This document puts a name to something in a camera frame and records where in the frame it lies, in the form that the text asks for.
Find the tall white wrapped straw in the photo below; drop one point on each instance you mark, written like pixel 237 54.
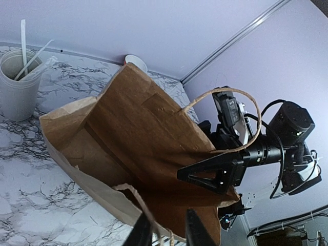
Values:
pixel 23 41

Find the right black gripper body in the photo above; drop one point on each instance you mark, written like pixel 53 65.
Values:
pixel 261 152

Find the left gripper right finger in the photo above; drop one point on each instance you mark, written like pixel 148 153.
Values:
pixel 196 233

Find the brown paper bag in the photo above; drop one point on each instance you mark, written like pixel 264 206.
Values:
pixel 124 148

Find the orange and white bowl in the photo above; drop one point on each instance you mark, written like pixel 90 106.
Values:
pixel 136 61

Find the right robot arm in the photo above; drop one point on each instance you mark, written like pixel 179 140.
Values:
pixel 283 142

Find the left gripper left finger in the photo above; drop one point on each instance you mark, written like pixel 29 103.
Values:
pixel 142 232

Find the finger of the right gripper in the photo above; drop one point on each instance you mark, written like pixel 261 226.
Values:
pixel 215 174

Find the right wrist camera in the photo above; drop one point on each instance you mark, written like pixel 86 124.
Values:
pixel 232 127

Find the short white wrapped straw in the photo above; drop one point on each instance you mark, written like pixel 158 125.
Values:
pixel 25 67

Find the white cylindrical straw holder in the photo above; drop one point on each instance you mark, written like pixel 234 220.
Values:
pixel 18 97

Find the right aluminium frame post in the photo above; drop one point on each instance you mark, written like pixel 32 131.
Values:
pixel 238 36

